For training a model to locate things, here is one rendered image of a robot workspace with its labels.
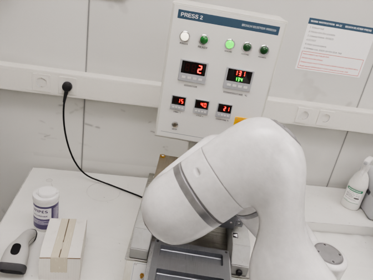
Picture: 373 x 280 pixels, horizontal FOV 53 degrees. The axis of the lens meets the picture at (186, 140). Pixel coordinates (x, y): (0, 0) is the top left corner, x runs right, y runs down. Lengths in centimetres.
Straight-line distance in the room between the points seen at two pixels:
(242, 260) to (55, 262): 55
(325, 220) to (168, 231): 128
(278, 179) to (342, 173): 155
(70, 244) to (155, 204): 78
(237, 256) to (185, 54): 59
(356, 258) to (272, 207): 122
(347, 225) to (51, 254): 117
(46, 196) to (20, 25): 67
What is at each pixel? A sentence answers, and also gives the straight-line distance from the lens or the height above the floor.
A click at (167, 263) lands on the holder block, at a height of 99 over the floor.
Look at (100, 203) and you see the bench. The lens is 156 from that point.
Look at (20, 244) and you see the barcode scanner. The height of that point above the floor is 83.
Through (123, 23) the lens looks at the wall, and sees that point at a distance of 153.
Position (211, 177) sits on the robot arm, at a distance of 46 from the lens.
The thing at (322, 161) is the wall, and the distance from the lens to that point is 191.
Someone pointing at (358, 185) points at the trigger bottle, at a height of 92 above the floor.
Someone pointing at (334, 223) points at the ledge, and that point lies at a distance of 172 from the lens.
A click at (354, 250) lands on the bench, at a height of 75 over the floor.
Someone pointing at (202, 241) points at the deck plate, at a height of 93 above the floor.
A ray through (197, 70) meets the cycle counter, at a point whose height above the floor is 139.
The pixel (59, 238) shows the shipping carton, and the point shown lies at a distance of 127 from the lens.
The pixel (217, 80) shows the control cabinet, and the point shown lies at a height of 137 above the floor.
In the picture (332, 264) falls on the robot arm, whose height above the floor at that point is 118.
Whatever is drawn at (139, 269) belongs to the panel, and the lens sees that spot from 108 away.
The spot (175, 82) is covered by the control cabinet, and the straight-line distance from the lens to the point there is 114.
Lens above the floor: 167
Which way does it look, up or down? 25 degrees down
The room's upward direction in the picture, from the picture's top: 10 degrees clockwise
